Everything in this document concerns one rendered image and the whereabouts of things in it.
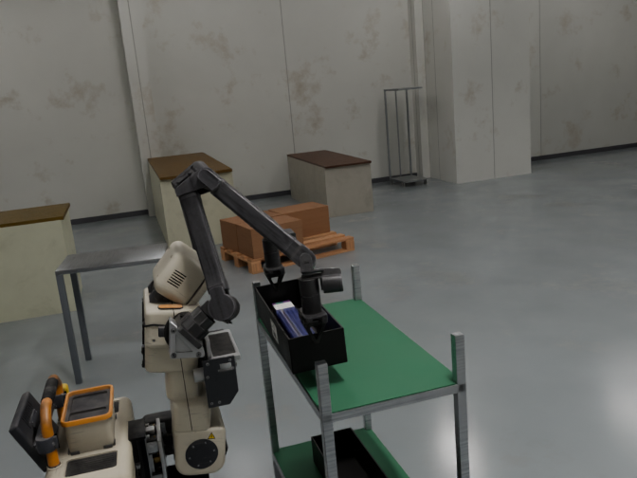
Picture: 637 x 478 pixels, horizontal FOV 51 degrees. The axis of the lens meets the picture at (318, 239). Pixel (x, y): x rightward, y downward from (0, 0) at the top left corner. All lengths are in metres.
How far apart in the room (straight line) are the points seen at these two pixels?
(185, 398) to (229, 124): 9.08
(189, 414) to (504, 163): 9.83
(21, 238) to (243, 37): 5.91
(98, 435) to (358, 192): 7.41
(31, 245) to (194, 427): 4.38
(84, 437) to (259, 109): 9.31
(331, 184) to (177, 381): 7.12
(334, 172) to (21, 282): 4.44
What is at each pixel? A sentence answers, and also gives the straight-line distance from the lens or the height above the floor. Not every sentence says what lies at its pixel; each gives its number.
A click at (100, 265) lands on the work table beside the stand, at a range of 4.63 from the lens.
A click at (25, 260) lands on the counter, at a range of 6.46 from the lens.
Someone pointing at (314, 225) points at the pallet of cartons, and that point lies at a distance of 7.55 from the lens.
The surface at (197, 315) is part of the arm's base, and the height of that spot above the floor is 1.23.
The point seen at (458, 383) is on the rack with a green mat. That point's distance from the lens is 2.06.
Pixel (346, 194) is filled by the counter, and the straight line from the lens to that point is 9.23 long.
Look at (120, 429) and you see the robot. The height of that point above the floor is 0.81.
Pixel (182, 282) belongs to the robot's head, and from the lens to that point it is 2.07.
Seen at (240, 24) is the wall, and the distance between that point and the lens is 11.18.
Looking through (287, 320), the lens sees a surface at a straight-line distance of 2.32.
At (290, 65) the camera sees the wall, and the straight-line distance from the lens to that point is 11.32.
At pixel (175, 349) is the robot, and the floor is 1.14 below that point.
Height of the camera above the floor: 1.86
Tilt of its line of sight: 13 degrees down
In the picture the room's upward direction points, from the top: 5 degrees counter-clockwise
